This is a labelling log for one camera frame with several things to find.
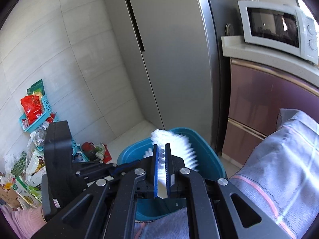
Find white foam fruit net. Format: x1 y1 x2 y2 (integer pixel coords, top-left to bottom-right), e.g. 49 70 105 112
143 129 198 199

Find pink left sleeve forearm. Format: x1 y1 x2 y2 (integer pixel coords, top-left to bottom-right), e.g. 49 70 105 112
1 206 46 238

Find blue trash bin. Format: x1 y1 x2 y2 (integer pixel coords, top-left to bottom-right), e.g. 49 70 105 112
117 127 226 222

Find purple kitchen cabinets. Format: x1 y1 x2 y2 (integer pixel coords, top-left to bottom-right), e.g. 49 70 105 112
222 58 318 165

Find white kitchen countertop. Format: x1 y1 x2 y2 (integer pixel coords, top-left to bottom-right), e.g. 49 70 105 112
221 36 318 87

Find red packet on floor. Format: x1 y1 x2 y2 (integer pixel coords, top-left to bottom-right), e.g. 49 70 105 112
103 145 112 164

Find red snack bag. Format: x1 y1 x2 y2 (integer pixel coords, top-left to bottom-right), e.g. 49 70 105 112
21 94 43 125

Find teal plastic basket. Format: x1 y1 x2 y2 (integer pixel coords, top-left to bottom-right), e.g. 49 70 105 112
19 95 58 133

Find green snack bag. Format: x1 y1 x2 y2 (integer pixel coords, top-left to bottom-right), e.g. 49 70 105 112
27 79 45 96

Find purple plaid tablecloth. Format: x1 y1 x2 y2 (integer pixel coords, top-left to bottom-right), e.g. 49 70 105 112
134 109 318 238

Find grey refrigerator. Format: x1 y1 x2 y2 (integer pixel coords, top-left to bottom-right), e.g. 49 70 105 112
105 0 240 153

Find white microwave oven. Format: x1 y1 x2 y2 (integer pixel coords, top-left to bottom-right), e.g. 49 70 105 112
238 1 318 65

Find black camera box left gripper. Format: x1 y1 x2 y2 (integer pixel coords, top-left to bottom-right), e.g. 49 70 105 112
42 121 74 218

